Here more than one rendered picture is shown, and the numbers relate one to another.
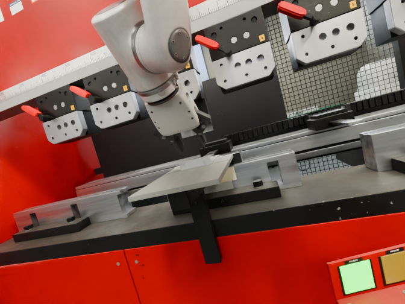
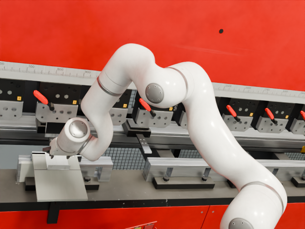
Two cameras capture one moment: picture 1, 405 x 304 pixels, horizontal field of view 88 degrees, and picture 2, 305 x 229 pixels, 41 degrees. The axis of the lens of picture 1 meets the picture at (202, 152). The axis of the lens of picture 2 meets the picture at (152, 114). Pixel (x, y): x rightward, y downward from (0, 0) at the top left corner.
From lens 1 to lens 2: 1.29 m
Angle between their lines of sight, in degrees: 44
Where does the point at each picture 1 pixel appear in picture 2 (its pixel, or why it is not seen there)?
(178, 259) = (27, 220)
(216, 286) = not seen: outside the picture
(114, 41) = (72, 144)
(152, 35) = (94, 156)
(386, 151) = (153, 173)
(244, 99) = not seen: hidden behind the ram
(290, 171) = (106, 173)
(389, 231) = (138, 214)
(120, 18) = (82, 141)
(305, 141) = (117, 136)
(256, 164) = (89, 166)
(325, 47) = (151, 122)
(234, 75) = not seen: hidden behind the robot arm
